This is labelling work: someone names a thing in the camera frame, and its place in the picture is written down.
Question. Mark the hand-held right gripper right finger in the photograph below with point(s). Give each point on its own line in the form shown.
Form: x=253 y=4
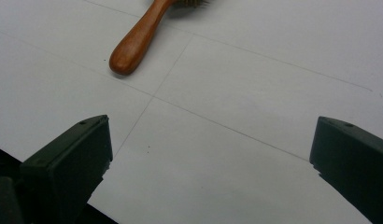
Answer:
x=354 y=155

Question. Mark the wooden hairbrush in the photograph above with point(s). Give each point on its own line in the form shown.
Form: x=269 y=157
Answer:
x=135 y=43

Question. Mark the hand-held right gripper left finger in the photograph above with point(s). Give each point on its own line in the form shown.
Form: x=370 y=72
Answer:
x=71 y=161

